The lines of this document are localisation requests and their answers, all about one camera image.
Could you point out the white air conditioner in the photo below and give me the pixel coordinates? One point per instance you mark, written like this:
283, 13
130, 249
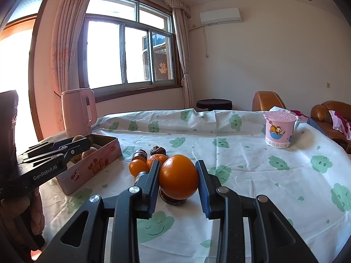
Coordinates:
220, 15

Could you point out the white green cloud tablecloth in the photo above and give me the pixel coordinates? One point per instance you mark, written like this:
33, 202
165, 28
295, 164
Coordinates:
246, 183

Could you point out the person's left hand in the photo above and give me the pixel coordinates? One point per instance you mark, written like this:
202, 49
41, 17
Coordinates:
37, 211

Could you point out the blue checked cushion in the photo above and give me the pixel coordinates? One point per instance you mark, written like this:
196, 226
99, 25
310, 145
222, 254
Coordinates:
316, 124

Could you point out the brown leather sofa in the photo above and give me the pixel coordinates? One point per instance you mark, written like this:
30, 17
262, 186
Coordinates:
323, 115

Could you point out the air conditioner pipe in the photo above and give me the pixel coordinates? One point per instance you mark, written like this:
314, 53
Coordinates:
205, 41

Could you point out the pink cartoon lidded cup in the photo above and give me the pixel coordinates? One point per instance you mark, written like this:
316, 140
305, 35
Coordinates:
279, 131

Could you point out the sliding glass window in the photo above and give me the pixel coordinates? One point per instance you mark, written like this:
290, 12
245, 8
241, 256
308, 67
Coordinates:
131, 49

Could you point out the pink kettle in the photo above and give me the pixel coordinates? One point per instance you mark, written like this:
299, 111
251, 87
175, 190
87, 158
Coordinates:
76, 109

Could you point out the small orange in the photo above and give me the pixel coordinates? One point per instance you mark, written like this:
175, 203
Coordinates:
137, 167
157, 159

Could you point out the tan round fruit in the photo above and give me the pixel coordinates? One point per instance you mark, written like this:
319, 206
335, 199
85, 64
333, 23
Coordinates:
89, 152

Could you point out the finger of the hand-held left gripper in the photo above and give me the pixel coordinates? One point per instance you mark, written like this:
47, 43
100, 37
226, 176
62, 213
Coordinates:
46, 145
76, 146

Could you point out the pink patterned cloth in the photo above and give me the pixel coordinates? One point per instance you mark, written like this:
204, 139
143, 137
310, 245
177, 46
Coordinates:
340, 122

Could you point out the large orange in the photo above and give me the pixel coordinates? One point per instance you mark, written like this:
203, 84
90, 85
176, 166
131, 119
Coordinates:
178, 176

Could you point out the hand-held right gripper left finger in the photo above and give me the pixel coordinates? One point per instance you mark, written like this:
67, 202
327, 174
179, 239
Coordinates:
153, 194

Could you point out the brown leather armchair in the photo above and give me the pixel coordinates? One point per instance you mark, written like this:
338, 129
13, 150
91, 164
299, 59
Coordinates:
267, 101

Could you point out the pink tin box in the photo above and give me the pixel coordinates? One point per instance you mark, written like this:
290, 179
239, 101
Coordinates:
90, 167

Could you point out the brown round fruit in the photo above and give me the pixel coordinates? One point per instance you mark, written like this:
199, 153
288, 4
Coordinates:
78, 138

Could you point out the pink floral curtain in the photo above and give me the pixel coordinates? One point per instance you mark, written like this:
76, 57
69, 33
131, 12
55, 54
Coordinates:
68, 33
183, 60

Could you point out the paper window decoration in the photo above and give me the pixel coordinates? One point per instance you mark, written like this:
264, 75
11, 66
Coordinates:
163, 67

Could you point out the black round stool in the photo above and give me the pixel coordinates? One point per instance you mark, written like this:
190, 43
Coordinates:
214, 104

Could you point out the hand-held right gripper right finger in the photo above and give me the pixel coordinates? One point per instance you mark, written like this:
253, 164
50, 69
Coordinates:
204, 197

